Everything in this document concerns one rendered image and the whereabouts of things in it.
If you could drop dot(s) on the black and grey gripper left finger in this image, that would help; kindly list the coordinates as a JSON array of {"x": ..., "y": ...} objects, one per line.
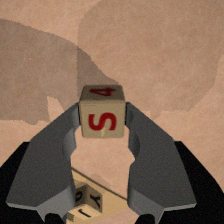
[{"x": 36, "y": 179}]

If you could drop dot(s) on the tan flat mat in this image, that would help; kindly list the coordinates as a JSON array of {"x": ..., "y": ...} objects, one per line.
[{"x": 112, "y": 202}]

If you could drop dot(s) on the tan block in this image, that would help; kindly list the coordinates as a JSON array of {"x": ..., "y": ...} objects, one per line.
[
  {"x": 70, "y": 218},
  {"x": 88, "y": 203},
  {"x": 102, "y": 111}
]

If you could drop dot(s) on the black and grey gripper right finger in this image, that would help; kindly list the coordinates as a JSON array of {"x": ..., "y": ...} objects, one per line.
[{"x": 166, "y": 179}]

